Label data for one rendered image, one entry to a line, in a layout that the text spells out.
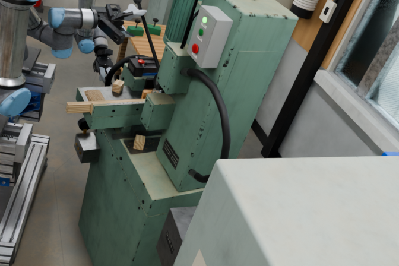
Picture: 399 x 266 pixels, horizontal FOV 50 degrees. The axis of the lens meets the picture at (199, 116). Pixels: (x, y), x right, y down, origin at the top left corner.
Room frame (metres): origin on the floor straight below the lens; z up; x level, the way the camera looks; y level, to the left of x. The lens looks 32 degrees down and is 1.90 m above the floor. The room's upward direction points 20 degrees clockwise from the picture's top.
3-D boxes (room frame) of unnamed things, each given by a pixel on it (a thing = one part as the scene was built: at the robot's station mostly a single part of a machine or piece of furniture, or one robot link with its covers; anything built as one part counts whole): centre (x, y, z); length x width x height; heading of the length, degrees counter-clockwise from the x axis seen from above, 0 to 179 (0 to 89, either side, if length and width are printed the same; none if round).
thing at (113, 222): (1.46, 0.07, 0.36); 0.58 x 0.45 x 0.71; 40
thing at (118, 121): (1.61, 0.25, 0.87); 0.61 x 0.30 x 0.06; 130
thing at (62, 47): (1.42, 0.60, 1.10); 0.11 x 0.08 x 0.11; 76
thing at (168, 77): (1.29, 0.13, 1.23); 0.09 x 0.08 x 0.15; 40
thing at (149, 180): (1.46, 0.07, 0.76); 0.57 x 0.45 x 0.09; 40
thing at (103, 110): (1.50, 0.16, 0.93); 0.60 x 0.02 x 0.06; 130
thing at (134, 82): (1.67, 0.30, 0.91); 0.15 x 0.14 x 0.09; 130
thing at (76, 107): (1.46, 0.26, 0.92); 0.56 x 0.02 x 0.04; 130
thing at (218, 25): (1.22, 0.05, 1.40); 0.10 x 0.06 x 0.16; 40
